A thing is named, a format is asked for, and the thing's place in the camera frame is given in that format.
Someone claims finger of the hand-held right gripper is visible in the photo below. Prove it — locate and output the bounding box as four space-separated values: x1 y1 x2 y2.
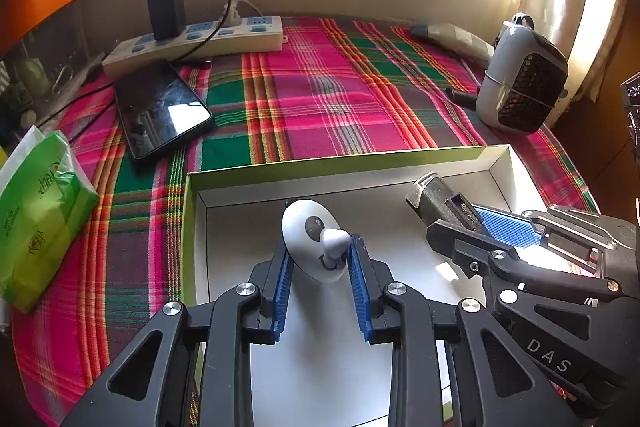
427 219 501 278
472 203 631 275

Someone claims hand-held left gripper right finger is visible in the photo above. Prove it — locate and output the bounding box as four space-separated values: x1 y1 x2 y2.
347 232 586 427

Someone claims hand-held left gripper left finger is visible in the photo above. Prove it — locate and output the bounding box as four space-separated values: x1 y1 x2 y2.
60 199 301 427

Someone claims grey device with clear cap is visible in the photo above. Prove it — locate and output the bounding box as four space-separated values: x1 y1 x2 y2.
405 172 486 233

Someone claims white smiley face toy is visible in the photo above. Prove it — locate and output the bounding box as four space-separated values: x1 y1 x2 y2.
281 199 350 284

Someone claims white box lid green rim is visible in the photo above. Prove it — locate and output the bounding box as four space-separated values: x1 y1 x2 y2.
181 144 596 427

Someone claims brown wooden wardrobe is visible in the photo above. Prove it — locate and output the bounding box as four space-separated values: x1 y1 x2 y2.
545 0 640 218

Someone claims small white fan heater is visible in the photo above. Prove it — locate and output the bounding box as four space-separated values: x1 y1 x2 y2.
476 13 570 135

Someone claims plaid tablecloth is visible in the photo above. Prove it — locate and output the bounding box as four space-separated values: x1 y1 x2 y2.
10 14 601 427

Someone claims white hair trimmer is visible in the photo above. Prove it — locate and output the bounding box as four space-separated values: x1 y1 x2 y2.
410 22 496 60

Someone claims black smartphone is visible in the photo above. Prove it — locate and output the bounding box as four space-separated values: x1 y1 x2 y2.
114 61 213 164

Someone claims cream patterned curtain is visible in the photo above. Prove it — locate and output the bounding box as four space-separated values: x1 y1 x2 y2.
515 0 626 108

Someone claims green tissue pack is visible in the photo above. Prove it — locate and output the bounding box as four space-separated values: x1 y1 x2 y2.
0 125 99 314

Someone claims white power strip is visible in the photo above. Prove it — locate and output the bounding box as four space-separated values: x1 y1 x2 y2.
102 14 288 78

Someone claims white plug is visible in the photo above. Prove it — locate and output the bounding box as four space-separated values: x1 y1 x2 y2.
222 0 263 25

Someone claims black charger adapter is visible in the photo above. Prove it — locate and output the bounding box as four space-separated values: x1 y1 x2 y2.
147 0 187 42

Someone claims thin black cable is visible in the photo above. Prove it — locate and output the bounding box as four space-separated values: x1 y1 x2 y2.
37 84 117 130

